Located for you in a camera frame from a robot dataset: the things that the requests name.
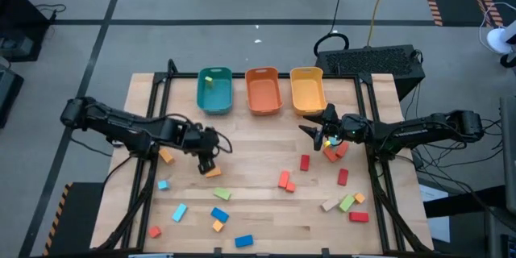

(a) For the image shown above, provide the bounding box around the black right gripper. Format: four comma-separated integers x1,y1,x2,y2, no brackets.
298,113,368,143

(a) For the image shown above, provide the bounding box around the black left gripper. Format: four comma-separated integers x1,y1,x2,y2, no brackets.
187,125,221,174

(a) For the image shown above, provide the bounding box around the green wooden block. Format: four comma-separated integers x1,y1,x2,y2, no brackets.
212,187,233,202
338,193,356,213

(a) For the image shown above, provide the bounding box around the blue wooden block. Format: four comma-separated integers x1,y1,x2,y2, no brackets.
234,234,255,248
210,206,231,223

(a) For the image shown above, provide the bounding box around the light blue long block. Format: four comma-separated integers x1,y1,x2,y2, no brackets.
171,202,189,223

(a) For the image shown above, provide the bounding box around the beige wooden block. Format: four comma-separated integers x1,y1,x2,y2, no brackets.
320,198,340,213

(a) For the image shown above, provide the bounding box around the yellow plastic bin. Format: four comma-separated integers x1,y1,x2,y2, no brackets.
289,66,328,116

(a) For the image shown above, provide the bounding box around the orange plastic bin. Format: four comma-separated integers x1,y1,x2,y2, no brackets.
244,66,284,116

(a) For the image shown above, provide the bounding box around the teal plastic bin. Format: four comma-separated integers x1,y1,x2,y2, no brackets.
196,66,235,115

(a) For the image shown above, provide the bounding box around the black computer case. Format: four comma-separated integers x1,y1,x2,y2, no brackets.
314,44,427,102

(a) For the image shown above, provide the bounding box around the black hazard-edged floor mat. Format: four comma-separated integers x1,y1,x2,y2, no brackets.
42,181,106,257

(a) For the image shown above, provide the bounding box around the white paper sheet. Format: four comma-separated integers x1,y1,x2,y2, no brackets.
418,184,451,243

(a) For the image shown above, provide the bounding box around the white round device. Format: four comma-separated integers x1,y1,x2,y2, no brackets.
479,2,516,68

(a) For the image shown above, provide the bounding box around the black equipment box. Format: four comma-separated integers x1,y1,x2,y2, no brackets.
0,64,24,130

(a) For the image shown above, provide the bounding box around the grey equipment box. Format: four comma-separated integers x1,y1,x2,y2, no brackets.
0,34,35,58

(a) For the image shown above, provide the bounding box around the black cabinet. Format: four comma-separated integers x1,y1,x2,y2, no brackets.
0,0,52,64

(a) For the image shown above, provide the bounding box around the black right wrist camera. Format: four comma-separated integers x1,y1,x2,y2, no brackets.
324,103,338,126

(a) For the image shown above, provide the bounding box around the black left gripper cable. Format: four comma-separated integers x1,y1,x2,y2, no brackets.
215,127,235,155

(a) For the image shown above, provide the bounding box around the black cable with coil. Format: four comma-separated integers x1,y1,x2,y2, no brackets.
313,0,350,58

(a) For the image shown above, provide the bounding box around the black cable bundle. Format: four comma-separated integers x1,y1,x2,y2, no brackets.
402,82,505,210

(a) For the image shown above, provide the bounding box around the yellow cable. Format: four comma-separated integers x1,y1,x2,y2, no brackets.
365,0,394,48

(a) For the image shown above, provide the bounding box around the black floor cable cover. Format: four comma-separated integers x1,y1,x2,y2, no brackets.
422,185,516,219

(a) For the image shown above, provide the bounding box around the black plug cable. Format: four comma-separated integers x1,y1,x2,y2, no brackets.
35,2,68,23

